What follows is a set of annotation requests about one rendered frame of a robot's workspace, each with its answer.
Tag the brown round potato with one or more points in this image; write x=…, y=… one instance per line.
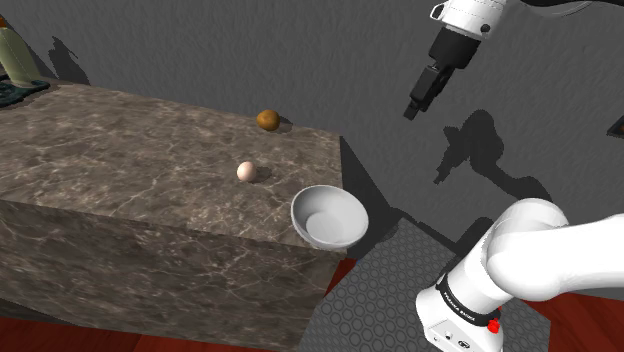
x=268, y=120

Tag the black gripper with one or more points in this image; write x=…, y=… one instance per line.
x=453, y=46

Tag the pale egg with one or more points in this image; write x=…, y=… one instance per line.
x=246, y=171

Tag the white bowl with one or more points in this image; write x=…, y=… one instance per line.
x=326, y=222

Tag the pale green vase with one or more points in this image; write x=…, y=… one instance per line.
x=17, y=58

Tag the dark green tray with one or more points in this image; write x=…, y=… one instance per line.
x=14, y=91

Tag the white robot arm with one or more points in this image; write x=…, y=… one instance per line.
x=531, y=253

